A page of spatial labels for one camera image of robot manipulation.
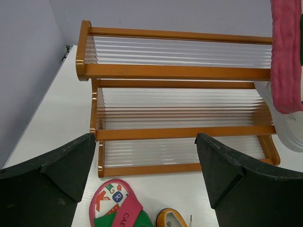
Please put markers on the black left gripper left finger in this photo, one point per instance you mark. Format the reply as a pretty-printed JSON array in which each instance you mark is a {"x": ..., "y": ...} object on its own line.
[{"x": 45, "y": 191}]

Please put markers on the white sneaker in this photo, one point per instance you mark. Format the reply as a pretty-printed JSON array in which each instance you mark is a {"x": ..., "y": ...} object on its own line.
[{"x": 289, "y": 127}]

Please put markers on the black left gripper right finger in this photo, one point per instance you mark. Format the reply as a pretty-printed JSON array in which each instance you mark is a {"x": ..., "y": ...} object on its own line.
[{"x": 246, "y": 192}]

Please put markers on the orange wooden shoe shelf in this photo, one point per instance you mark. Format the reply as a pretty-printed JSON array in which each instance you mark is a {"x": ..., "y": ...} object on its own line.
[{"x": 154, "y": 91}]

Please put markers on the pink flip-flop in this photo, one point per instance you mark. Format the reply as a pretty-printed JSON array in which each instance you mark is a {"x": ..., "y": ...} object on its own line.
[{"x": 115, "y": 204}]

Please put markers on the orange sneaker one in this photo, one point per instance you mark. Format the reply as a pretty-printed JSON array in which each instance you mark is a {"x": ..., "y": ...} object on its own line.
[{"x": 169, "y": 217}]

